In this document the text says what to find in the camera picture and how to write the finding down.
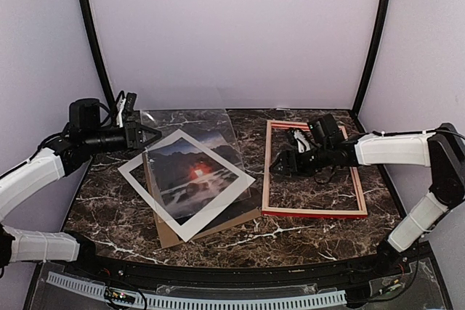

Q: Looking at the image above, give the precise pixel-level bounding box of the left black corner post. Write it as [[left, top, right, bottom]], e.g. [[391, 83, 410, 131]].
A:
[[78, 0, 116, 107]]

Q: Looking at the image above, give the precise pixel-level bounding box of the red wooden picture frame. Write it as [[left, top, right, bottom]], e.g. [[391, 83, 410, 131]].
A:
[[262, 120, 368, 219]]

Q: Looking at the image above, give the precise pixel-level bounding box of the black front table rail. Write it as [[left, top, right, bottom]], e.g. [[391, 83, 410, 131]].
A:
[[61, 256, 413, 290]]

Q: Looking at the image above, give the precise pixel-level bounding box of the black corner post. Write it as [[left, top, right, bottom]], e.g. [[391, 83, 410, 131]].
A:
[[78, 0, 116, 107], [351, 0, 389, 118]]

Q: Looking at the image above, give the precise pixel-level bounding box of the right black corner post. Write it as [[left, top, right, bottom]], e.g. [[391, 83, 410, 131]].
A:
[[351, 0, 389, 118]]

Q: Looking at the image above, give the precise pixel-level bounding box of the white cable tray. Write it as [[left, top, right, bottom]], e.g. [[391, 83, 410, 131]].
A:
[[46, 272, 347, 309]]

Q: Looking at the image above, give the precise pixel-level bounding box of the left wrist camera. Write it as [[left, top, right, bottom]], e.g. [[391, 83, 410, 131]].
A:
[[113, 91, 137, 128]]

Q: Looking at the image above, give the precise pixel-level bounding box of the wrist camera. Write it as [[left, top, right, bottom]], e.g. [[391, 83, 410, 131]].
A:
[[286, 128, 314, 153], [113, 91, 137, 128]]

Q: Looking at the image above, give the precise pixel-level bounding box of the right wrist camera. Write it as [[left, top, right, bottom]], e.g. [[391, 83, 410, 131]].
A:
[[286, 128, 314, 153]]

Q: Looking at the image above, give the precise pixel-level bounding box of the white mat board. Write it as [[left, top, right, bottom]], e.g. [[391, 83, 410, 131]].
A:
[[118, 129, 255, 242]]

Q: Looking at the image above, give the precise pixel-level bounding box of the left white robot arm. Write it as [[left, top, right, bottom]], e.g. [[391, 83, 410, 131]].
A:
[[1, 92, 162, 278]]

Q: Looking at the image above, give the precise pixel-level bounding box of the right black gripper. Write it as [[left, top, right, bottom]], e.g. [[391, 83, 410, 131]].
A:
[[269, 143, 332, 177]]

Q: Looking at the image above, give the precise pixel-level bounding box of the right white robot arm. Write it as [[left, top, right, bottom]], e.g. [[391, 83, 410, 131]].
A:
[[264, 114, 464, 277]]

